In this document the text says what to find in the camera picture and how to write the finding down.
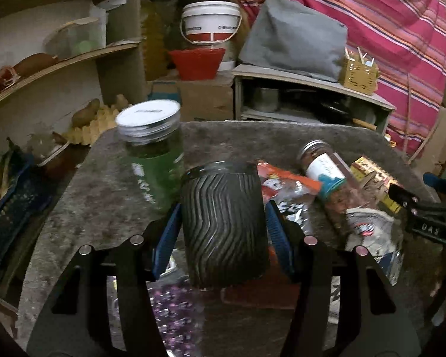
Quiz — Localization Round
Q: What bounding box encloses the yellow chopstick holder box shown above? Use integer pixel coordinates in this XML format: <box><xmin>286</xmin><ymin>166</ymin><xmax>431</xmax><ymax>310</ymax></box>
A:
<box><xmin>339</xmin><ymin>57</ymin><xmax>379</xmax><ymax>95</ymax></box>

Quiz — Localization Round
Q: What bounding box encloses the grey felt bag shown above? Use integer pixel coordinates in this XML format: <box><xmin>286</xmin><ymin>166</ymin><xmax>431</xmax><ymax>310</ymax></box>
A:
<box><xmin>239</xmin><ymin>0</ymin><xmax>348</xmax><ymax>82</ymax></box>

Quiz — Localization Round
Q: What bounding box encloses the grey low shelf table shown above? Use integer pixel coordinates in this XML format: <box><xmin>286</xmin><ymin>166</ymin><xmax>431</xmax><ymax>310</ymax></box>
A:
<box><xmin>232</xmin><ymin>64</ymin><xmax>396</xmax><ymax>134</ymax></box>

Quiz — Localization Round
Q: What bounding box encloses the yellow red cardboard box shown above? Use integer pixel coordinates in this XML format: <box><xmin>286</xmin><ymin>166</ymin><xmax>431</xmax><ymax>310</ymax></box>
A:
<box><xmin>350</xmin><ymin>156</ymin><xmax>401</xmax><ymax>214</ymax></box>

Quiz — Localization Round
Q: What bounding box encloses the large amber oil jug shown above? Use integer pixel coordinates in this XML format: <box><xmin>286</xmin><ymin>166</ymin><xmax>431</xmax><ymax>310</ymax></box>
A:
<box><xmin>140</xmin><ymin>0</ymin><xmax>168</xmax><ymax>81</ymax></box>

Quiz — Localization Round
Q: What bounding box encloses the orange white cartoon wrapper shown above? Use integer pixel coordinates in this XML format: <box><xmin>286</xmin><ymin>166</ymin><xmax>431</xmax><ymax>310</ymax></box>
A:
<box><xmin>257</xmin><ymin>160</ymin><xmax>321</xmax><ymax>234</ymax></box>

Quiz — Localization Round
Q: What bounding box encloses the pink striped cloth curtain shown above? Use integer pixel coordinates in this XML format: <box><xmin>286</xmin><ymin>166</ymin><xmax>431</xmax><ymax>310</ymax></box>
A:
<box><xmin>238</xmin><ymin>0</ymin><xmax>446</xmax><ymax>155</ymax></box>

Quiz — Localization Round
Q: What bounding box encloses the dark blue plastic crate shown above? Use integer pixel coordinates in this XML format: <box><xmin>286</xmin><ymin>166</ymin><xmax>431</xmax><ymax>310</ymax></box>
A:
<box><xmin>0</xmin><ymin>154</ymin><xmax>55</xmax><ymax>286</ymax></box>

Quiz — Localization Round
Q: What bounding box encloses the black ribbed cup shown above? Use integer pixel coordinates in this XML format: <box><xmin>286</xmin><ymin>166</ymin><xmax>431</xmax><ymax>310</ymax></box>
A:
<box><xmin>180</xmin><ymin>161</ymin><xmax>269</xmax><ymax>289</ymax></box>

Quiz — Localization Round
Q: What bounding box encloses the brown spice glass jar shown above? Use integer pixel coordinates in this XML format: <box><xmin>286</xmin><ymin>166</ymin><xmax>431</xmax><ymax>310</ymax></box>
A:
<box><xmin>297</xmin><ymin>140</ymin><xmax>370</xmax><ymax>234</ymax></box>

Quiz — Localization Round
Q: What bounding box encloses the white plastic bucket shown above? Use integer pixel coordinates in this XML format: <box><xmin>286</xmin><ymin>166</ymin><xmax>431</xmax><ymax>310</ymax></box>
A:
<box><xmin>180</xmin><ymin>1</ymin><xmax>241</xmax><ymax>45</ymax></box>

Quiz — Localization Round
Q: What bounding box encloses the purple bead blister pack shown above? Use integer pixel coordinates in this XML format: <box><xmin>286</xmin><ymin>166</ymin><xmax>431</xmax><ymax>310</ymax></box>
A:
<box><xmin>147</xmin><ymin>275</ymin><xmax>205</xmax><ymax>356</ymax></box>

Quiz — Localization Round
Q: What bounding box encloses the wooden wall shelf unit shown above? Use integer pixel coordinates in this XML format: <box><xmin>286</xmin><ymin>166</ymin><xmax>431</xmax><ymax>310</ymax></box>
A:
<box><xmin>0</xmin><ymin>0</ymin><xmax>145</xmax><ymax>158</ymax></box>

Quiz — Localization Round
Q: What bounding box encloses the white printed snack bag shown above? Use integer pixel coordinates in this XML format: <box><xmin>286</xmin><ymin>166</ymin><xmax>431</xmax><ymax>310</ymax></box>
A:
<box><xmin>329</xmin><ymin>207</ymin><xmax>406</xmax><ymax>318</ymax></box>

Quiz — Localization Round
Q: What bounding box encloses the cardboard egg tray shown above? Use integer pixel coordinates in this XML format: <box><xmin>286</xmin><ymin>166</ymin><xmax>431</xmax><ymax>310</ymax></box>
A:
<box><xmin>62</xmin><ymin>94</ymin><xmax>129</xmax><ymax>146</ymax></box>

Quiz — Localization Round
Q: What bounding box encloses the brown paper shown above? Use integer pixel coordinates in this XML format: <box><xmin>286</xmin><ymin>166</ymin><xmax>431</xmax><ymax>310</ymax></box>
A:
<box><xmin>359</xmin><ymin>171</ymin><xmax>392</xmax><ymax>206</ymax></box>

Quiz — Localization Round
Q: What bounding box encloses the cardboard box on floor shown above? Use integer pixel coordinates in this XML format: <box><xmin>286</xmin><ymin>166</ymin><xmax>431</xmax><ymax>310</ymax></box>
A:
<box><xmin>146</xmin><ymin>71</ymin><xmax>233</xmax><ymax>122</ymax></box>

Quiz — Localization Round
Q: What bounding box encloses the red plastic basket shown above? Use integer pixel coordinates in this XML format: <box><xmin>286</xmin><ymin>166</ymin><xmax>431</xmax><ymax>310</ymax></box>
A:
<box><xmin>168</xmin><ymin>48</ymin><xmax>225</xmax><ymax>81</ymax></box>

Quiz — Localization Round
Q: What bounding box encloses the green lidded jar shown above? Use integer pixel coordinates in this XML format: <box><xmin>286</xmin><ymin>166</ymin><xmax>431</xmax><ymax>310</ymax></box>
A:
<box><xmin>115</xmin><ymin>99</ymin><xmax>184</xmax><ymax>212</ymax></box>

